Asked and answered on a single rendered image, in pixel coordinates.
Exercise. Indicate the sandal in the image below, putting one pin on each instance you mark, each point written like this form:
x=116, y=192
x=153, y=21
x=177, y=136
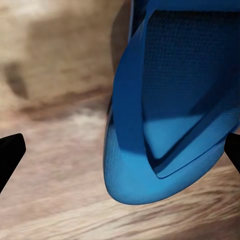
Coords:
x=175, y=99

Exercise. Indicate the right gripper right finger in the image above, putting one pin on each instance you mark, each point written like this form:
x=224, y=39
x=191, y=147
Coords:
x=232, y=149

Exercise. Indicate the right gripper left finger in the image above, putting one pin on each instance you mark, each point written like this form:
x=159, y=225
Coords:
x=12, y=150

